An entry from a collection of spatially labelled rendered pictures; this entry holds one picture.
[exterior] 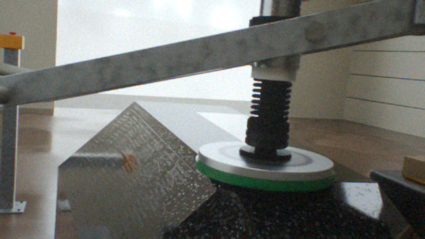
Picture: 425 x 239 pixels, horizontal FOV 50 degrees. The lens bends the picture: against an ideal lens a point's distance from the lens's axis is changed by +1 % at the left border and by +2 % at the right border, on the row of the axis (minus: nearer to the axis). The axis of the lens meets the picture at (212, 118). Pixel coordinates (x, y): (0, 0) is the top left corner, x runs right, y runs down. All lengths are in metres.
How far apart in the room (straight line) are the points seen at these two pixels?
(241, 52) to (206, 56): 0.05
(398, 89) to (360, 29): 8.58
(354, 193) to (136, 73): 0.38
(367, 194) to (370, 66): 9.10
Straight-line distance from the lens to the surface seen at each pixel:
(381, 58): 9.61
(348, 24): 0.65
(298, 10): 0.70
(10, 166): 3.08
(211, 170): 0.66
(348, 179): 0.76
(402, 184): 1.41
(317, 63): 9.77
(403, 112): 9.12
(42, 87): 0.77
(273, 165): 0.66
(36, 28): 7.92
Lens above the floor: 1.04
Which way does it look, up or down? 7 degrees down
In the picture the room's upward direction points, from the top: 5 degrees clockwise
